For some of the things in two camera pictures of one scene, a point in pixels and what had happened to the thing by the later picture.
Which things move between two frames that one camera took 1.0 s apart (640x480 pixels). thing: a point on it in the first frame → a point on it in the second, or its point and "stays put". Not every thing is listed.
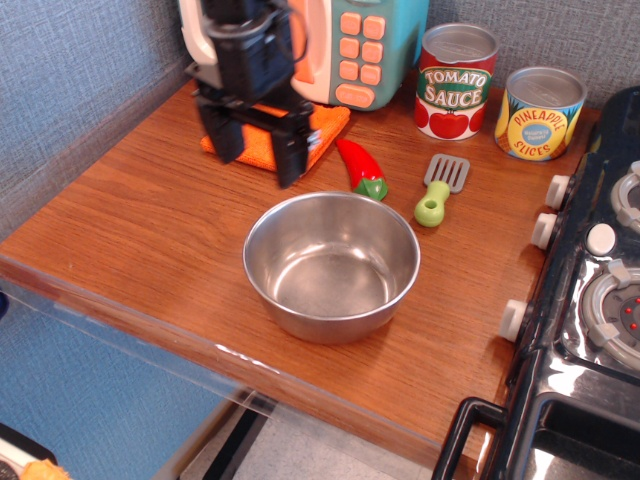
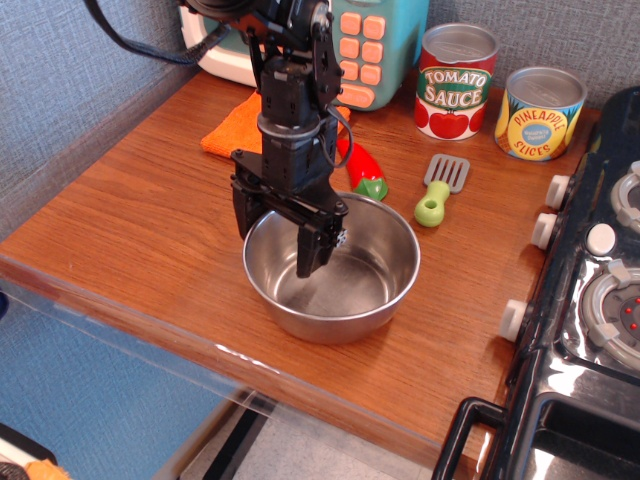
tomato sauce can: (456, 71) stays put
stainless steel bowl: (332, 268) stays put
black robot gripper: (253, 69) → (296, 178)
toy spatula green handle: (445, 174) stays put
